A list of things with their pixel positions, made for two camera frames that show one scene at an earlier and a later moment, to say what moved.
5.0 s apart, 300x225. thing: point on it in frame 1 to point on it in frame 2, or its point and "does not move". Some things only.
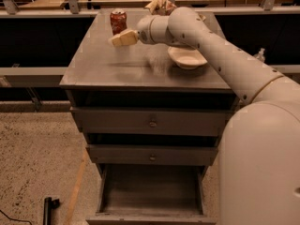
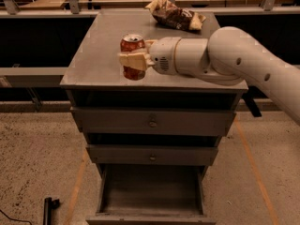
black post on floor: (50, 204) does not move
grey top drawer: (203, 121) does not move
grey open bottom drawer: (151, 194) does not move
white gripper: (143, 30) to (162, 56)
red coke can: (118, 22) to (132, 41)
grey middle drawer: (153, 155) does not move
